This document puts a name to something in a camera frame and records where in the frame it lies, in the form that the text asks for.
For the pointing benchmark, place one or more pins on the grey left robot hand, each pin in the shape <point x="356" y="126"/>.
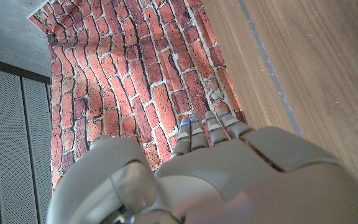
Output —
<point x="235" y="174"/>

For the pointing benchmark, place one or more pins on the grey tape outline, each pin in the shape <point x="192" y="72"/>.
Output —
<point x="269" y="67"/>

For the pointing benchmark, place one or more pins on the red brick print backdrop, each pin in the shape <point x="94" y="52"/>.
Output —
<point x="129" y="68"/>

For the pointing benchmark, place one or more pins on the perforated grey panel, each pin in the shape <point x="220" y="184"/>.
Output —
<point x="11" y="140"/>

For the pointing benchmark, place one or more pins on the small metal clip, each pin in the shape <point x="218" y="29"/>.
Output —
<point x="49" y="38"/>

